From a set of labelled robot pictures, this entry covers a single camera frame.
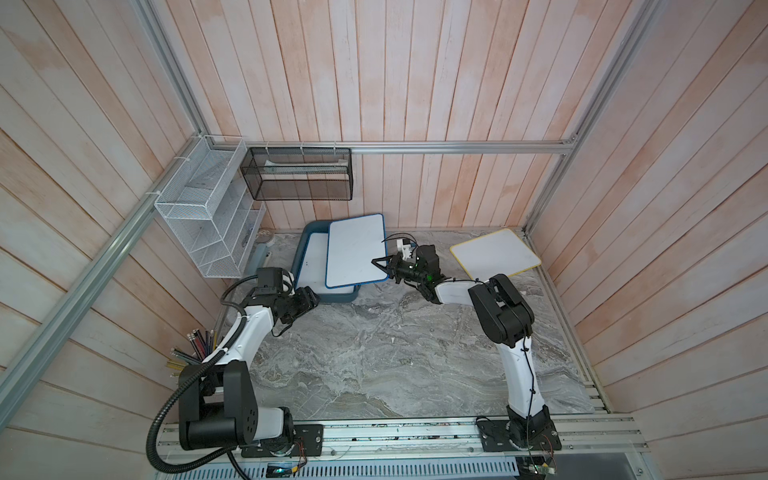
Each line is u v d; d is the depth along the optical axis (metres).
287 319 0.78
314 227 1.14
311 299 0.80
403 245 0.95
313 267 1.06
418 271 0.86
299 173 1.06
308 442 0.73
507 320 0.58
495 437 0.73
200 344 0.76
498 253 1.17
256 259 1.04
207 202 0.69
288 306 0.76
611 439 0.75
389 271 0.89
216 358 0.44
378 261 0.93
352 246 1.01
